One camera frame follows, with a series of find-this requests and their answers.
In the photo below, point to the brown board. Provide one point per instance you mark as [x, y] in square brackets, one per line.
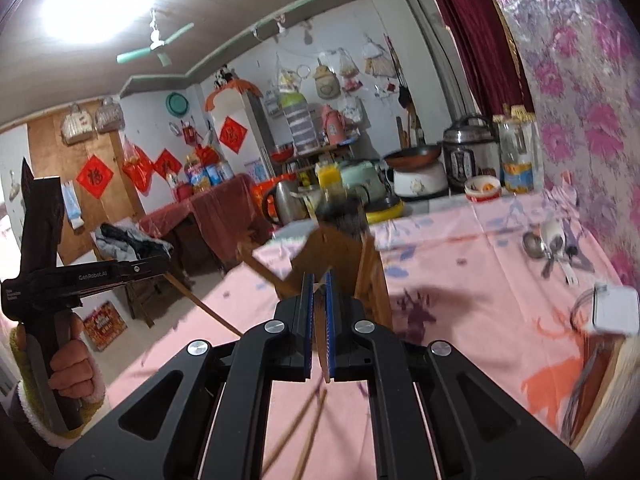
[607, 385]

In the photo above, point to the beige hanging bag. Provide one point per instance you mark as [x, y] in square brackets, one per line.
[326, 81]

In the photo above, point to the steel electric kettle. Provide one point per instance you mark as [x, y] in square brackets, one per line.
[282, 205]

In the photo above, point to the metal ladle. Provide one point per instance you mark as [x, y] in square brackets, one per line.
[535, 247]

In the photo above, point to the yellow lid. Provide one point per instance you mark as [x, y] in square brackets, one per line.
[385, 210]

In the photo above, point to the maroon curtain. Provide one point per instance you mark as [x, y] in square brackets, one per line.
[470, 35]

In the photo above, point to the pink printed cloth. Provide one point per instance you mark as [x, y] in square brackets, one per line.
[450, 270]

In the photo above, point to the dark bottle with yellow cap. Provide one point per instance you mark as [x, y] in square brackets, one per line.
[330, 180]

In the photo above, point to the steel pressure cooker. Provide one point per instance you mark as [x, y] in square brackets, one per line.
[465, 155]

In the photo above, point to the brown wooden door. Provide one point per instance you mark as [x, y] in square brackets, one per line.
[75, 210]

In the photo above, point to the green ceiling fan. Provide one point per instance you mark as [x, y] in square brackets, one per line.
[155, 45]

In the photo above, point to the person's left hand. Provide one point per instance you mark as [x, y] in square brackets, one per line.
[72, 370]

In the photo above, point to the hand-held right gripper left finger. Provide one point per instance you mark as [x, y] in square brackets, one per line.
[306, 325]

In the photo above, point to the white refrigerator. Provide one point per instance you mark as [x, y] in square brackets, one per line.
[255, 125]

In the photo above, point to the woven handbag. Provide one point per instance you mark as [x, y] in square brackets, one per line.
[110, 115]
[77, 125]

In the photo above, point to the stacked green food container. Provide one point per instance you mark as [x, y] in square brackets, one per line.
[297, 125]

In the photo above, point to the black and white plush toy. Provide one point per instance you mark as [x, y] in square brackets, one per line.
[222, 76]

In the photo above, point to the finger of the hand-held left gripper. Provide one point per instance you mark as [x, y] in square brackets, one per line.
[147, 267]

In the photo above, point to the teal plate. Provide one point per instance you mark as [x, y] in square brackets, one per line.
[176, 103]

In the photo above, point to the red cloth covered table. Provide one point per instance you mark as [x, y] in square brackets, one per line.
[210, 210]

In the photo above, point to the clear plastic oil bottle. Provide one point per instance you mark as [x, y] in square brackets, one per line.
[517, 155]

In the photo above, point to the single wooden chopstick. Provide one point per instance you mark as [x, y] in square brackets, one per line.
[210, 307]
[257, 265]

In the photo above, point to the yellow cooking oil bottle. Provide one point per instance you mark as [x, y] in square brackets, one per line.
[192, 172]

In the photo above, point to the white electric pot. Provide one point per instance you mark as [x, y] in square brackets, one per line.
[420, 180]

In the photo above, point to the red printed box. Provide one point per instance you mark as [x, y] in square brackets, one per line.
[102, 325]

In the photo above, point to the red rimmed bowl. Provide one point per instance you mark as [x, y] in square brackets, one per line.
[482, 190]

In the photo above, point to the red diamond paper decoration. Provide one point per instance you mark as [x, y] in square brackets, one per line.
[167, 164]
[232, 135]
[95, 176]

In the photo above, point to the brown wooden chopstick holder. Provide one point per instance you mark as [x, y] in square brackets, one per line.
[360, 270]

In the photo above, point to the dark grey jacket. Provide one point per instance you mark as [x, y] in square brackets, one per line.
[130, 245]

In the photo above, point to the pink thermos jug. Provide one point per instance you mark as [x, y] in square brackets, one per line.
[334, 127]

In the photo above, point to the white power adapter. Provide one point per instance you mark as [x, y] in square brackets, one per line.
[615, 310]

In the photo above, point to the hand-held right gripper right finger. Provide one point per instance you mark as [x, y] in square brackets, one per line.
[331, 330]

